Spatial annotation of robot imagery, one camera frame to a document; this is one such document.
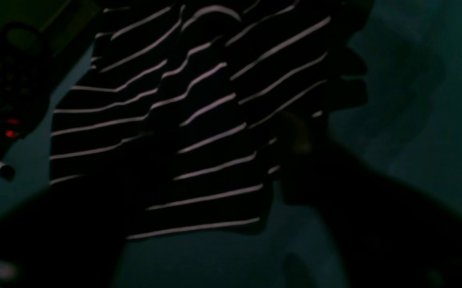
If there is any navy white striped t-shirt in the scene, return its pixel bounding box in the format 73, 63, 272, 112
49, 0, 371, 241

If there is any black mug with yellow leaves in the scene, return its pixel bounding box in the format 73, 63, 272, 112
0, 22, 52, 139

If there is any teal table cloth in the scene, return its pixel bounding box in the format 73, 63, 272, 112
0, 0, 462, 288

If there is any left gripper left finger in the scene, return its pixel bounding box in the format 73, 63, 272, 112
0, 176, 140, 288

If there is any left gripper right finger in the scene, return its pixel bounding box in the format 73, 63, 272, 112
275, 112, 462, 288

